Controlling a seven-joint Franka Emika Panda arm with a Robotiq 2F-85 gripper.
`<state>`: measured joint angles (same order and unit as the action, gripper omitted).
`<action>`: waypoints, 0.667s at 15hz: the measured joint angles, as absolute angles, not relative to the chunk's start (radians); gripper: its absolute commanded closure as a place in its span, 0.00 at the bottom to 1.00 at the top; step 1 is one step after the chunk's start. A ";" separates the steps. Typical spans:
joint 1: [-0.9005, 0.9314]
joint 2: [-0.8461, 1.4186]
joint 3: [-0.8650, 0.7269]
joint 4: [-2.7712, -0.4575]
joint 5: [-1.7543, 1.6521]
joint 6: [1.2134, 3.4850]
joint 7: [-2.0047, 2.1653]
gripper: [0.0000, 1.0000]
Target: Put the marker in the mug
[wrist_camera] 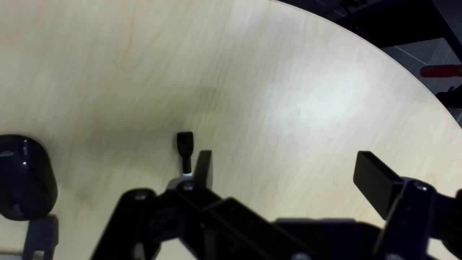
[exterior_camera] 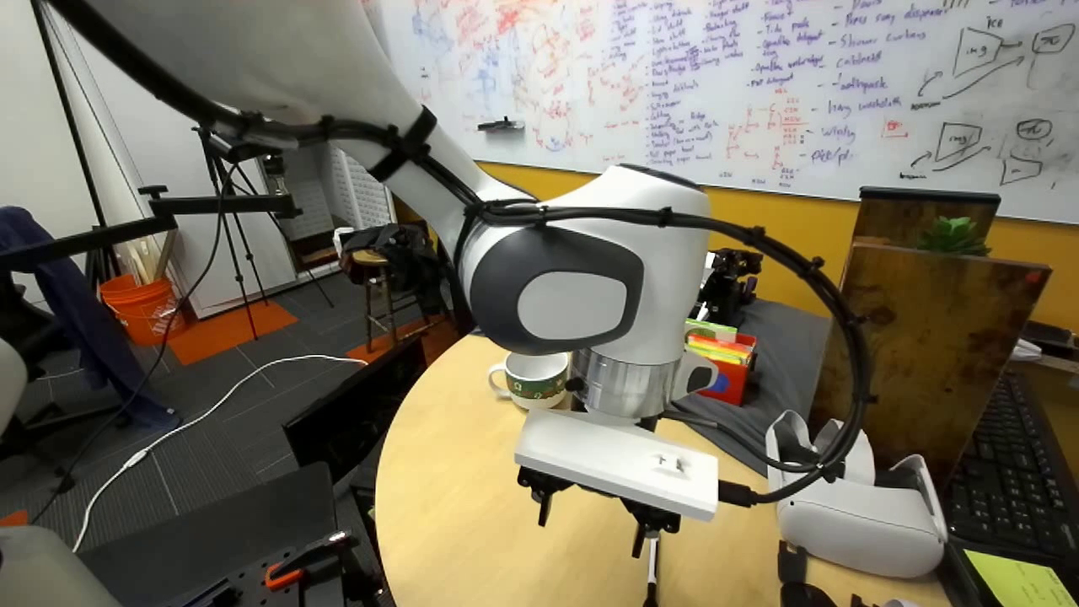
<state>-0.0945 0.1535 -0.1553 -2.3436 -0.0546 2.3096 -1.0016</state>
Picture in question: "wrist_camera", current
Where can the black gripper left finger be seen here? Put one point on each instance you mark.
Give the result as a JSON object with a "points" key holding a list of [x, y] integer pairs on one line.
{"points": [[193, 221]]}

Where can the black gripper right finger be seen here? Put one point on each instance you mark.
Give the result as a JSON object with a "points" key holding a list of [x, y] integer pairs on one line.
{"points": [[409, 216]]}

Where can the black white dry-erase marker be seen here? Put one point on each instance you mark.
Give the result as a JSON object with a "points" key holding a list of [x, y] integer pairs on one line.
{"points": [[185, 141]]}

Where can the black white VR controller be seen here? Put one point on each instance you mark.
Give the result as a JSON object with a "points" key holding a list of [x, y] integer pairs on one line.
{"points": [[24, 174]]}

